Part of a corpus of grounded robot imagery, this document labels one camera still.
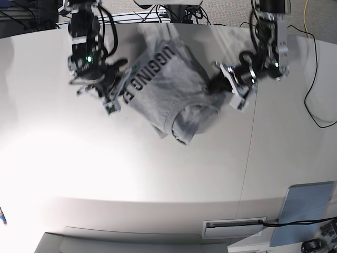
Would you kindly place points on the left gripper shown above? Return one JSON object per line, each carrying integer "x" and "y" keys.
{"x": 240, "y": 80}

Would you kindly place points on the blue-grey laptop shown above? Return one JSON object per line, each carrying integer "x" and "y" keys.
{"x": 302, "y": 202}

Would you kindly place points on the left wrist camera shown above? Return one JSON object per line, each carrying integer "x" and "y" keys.
{"x": 238, "y": 103}

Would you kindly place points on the white central mount base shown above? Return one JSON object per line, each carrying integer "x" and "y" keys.
{"x": 168, "y": 2}

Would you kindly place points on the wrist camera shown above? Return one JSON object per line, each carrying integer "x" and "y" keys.
{"x": 112, "y": 107}
{"x": 238, "y": 103}

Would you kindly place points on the blue orange object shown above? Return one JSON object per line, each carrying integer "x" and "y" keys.
{"x": 2, "y": 217}

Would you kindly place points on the black device bottom right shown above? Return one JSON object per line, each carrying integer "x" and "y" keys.
{"x": 313, "y": 245}

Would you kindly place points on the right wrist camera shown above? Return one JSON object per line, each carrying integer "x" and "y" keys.
{"x": 112, "y": 107}

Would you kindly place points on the grey T-shirt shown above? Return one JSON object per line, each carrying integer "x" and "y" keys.
{"x": 169, "y": 88}

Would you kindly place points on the white cable grommet box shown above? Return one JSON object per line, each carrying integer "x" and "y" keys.
{"x": 235, "y": 228}

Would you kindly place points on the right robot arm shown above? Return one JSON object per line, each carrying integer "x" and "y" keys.
{"x": 87, "y": 63}

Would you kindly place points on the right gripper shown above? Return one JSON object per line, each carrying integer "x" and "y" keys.
{"x": 104, "y": 85}

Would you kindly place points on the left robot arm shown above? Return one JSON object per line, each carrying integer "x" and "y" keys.
{"x": 268, "y": 32}

